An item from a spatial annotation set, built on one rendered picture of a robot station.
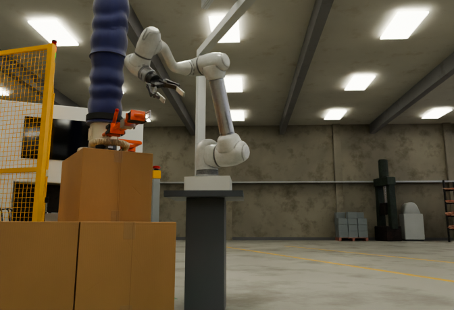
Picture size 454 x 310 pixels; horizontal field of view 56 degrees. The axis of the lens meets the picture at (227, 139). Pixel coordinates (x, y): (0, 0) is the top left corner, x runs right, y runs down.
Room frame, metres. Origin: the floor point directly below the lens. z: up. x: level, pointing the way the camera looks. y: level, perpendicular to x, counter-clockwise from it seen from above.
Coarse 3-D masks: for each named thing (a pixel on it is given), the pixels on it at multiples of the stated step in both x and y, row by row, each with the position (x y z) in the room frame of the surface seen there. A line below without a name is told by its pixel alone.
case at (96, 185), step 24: (72, 168) 2.49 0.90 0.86; (96, 168) 2.32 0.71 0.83; (120, 168) 2.39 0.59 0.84; (144, 168) 2.46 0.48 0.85; (72, 192) 2.45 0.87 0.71; (96, 192) 2.32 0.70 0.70; (120, 192) 2.39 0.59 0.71; (144, 192) 2.46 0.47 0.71; (72, 216) 2.41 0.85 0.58; (96, 216) 2.33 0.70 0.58; (120, 216) 2.40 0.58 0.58; (144, 216) 2.47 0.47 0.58
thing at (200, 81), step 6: (198, 78) 6.19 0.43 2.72; (204, 78) 6.22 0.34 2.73; (198, 84) 6.19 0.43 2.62; (204, 84) 6.22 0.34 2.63; (198, 90) 6.18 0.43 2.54; (204, 90) 6.22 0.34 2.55; (198, 96) 6.18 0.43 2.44; (204, 96) 6.22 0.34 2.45; (198, 102) 6.18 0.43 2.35; (204, 102) 6.22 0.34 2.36; (198, 108) 6.18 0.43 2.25; (204, 108) 6.22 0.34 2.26; (198, 114) 6.18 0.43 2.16; (204, 114) 6.22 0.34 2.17; (198, 120) 6.18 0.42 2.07; (204, 120) 6.22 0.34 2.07; (198, 126) 6.18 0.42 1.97; (204, 126) 6.22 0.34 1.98; (198, 132) 6.18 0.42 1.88; (204, 132) 6.22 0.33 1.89; (198, 138) 6.19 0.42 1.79; (204, 138) 6.22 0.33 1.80; (198, 144) 6.19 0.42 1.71
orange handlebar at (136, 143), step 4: (136, 116) 2.08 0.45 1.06; (140, 116) 2.08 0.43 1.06; (144, 116) 2.10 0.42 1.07; (124, 120) 2.19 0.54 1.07; (116, 124) 2.32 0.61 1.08; (116, 128) 2.33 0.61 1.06; (120, 128) 2.33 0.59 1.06; (104, 132) 2.52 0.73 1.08; (124, 140) 2.75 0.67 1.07; (128, 140) 2.76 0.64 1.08; (132, 140) 2.77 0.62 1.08; (136, 140) 2.79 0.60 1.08; (136, 144) 2.81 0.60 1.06; (140, 144) 2.81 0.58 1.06; (132, 148) 2.96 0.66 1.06
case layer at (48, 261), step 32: (0, 224) 1.65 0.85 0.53; (32, 224) 1.69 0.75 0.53; (64, 224) 1.73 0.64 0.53; (96, 224) 1.77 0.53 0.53; (128, 224) 1.82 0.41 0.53; (160, 224) 1.87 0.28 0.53; (0, 256) 1.65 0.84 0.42; (32, 256) 1.69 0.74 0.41; (64, 256) 1.73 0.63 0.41; (96, 256) 1.78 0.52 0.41; (128, 256) 1.82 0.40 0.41; (160, 256) 1.87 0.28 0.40; (0, 288) 1.66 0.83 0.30; (32, 288) 1.70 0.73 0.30; (64, 288) 1.74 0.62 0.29; (96, 288) 1.78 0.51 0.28; (128, 288) 1.83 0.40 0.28; (160, 288) 1.88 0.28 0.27
